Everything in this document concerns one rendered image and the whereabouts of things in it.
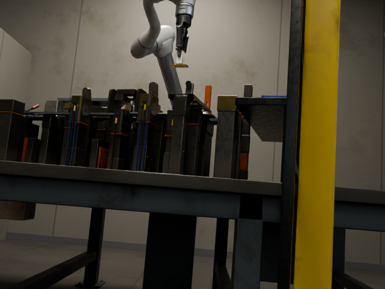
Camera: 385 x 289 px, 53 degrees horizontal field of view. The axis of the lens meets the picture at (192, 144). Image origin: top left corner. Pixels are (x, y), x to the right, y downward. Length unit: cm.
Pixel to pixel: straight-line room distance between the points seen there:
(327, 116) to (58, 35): 422
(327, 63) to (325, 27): 11
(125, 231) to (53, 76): 200
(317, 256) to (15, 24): 470
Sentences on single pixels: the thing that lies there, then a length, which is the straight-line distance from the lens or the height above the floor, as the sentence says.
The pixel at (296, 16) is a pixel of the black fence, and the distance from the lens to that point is 114.
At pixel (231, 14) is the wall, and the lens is 487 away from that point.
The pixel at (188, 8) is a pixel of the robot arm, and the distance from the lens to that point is 196.
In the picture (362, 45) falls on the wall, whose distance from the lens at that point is 506.
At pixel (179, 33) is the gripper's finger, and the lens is 189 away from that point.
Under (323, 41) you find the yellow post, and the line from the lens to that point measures 124.
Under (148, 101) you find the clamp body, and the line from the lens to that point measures 161.
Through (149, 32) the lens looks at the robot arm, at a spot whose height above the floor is 153.
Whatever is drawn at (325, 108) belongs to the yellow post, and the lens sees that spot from 118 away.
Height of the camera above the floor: 64
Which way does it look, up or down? 8 degrees up
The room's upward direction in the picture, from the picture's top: 5 degrees clockwise
